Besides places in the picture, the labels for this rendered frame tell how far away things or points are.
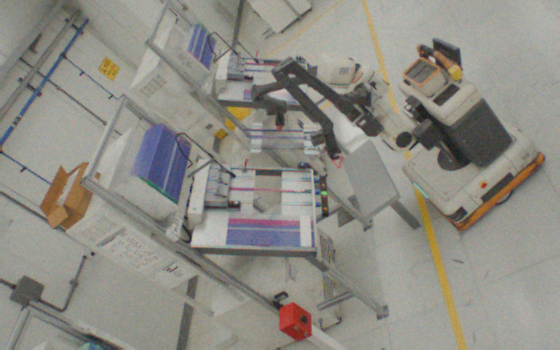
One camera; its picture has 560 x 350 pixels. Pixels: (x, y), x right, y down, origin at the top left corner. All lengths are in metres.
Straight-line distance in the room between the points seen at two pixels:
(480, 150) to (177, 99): 2.24
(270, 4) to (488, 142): 4.90
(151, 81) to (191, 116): 0.42
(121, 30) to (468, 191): 4.21
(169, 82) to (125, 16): 2.11
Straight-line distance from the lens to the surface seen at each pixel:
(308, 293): 3.24
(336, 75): 2.65
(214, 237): 2.92
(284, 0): 7.34
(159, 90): 3.98
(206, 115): 4.04
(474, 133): 2.99
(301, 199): 3.14
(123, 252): 3.00
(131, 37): 6.01
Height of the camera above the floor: 2.52
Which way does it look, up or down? 29 degrees down
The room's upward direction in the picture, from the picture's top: 48 degrees counter-clockwise
